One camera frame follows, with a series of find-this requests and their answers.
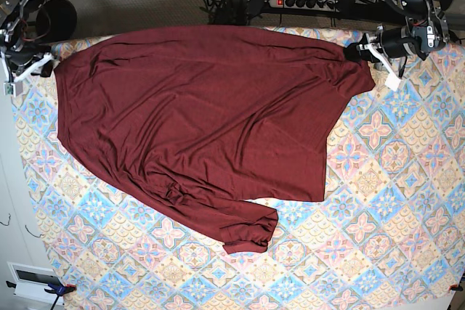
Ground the maroon long-sleeve t-shirt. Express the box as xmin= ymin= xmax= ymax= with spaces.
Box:
xmin=54 ymin=25 xmax=375 ymax=254

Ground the blue clamp lower left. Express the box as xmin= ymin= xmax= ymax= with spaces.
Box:
xmin=6 ymin=281 xmax=76 ymax=309

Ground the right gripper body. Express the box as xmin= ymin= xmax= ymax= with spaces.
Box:
xmin=1 ymin=46 xmax=54 ymax=97

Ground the white floor outlet box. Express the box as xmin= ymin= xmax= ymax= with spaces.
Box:
xmin=7 ymin=261 xmax=60 ymax=304

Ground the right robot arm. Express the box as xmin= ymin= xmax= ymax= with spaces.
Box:
xmin=1 ymin=0 xmax=55 ymax=97

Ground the orange clamp lower right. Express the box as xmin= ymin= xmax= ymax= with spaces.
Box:
xmin=449 ymin=284 xmax=464 ymax=292

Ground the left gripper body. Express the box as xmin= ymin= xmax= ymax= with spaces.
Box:
xmin=357 ymin=25 xmax=417 ymax=90

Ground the white power strip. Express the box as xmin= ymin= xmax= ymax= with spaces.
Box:
xmin=268 ymin=0 xmax=336 ymax=12

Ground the patterned tile tablecloth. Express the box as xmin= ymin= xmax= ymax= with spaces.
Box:
xmin=4 ymin=28 xmax=464 ymax=309

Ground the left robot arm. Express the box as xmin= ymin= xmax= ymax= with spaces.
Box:
xmin=344 ymin=0 xmax=450 ymax=91

